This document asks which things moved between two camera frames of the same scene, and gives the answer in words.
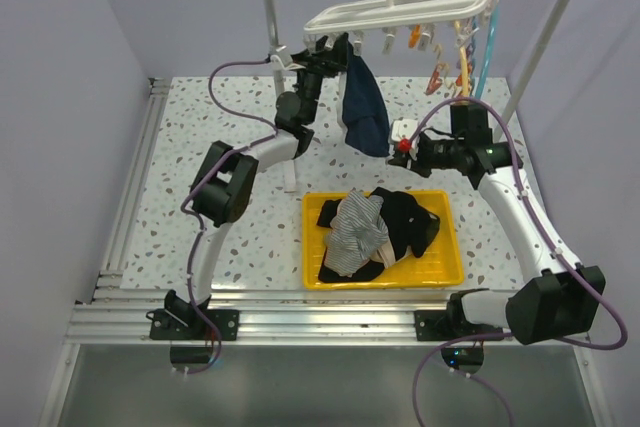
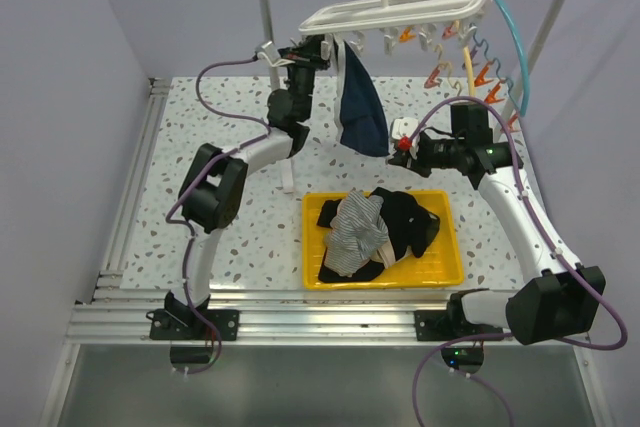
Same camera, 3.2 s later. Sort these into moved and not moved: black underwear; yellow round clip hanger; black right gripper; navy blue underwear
Moved: yellow round clip hanger
Not moved: navy blue underwear; black right gripper; black underwear
